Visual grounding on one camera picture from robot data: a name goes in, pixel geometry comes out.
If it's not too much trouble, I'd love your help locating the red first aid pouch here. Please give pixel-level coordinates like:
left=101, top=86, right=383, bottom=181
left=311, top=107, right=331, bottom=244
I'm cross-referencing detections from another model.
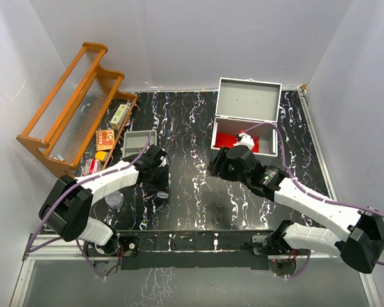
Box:
left=214, top=132, right=259, bottom=153

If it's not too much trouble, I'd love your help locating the white medicine bottle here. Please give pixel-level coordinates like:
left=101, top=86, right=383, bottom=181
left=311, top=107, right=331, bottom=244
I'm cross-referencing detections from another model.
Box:
left=156, top=191, right=169, bottom=200

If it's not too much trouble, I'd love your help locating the grey plastic tray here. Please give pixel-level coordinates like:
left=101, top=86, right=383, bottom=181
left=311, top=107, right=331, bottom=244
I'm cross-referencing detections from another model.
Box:
left=121, top=129, right=157, bottom=158

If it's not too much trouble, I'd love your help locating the grey metal case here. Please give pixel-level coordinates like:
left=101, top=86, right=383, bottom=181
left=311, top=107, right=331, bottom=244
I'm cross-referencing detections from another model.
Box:
left=211, top=77, right=282, bottom=164

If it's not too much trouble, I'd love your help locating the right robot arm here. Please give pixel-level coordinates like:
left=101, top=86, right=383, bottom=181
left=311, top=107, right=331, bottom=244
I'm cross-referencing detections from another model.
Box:
left=207, top=145, right=384, bottom=274

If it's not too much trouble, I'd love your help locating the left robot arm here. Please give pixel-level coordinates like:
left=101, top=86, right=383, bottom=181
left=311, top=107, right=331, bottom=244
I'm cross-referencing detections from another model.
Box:
left=38, top=145, right=170, bottom=255

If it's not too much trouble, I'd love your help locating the red white medicine box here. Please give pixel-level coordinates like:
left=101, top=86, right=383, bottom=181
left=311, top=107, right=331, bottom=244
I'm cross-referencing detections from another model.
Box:
left=82, top=159, right=102, bottom=176

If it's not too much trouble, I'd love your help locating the green white medicine box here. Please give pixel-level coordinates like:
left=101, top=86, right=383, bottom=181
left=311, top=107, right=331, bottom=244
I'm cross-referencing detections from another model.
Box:
left=110, top=104, right=129, bottom=131

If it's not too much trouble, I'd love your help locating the clear round container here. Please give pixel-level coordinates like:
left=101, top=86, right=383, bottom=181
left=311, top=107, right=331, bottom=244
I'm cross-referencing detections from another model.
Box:
left=104, top=191, right=124, bottom=211

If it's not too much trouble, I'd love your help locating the orange patterned box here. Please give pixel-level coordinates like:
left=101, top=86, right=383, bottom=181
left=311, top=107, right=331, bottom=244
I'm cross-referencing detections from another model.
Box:
left=95, top=129, right=115, bottom=151

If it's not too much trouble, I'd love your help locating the wooden shelf rack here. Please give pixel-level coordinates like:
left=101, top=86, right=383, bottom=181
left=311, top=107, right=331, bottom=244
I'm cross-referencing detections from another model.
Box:
left=17, top=42, right=138, bottom=177

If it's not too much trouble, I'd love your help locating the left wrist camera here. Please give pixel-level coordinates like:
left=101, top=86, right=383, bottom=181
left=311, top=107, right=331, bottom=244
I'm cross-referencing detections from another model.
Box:
left=157, top=153, right=169, bottom=168

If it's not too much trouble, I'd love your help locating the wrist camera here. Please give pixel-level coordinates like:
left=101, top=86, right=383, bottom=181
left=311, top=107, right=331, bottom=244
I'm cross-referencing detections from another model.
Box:
left=157, top=153, right=169, bottom=168
left=235, top=130, right=255, bottom=150

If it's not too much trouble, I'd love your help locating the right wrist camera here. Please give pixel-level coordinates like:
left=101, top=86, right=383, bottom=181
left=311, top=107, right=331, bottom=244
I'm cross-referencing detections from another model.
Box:
left=235, top=130, right=255, bottom=150

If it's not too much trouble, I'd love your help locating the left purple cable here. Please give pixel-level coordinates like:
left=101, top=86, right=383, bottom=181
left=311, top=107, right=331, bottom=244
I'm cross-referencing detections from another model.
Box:
left=27, top=132, right=153, bottom=279

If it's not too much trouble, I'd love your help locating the purple cable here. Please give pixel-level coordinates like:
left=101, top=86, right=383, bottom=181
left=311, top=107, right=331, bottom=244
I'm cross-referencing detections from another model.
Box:
left=27, top=132, right=153, bottom=279
left=243, top=123, right=384, bottom=279

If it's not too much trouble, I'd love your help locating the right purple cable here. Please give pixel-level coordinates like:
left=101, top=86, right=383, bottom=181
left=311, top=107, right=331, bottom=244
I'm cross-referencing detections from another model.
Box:
left=243, top=123, right=384, bottom=279

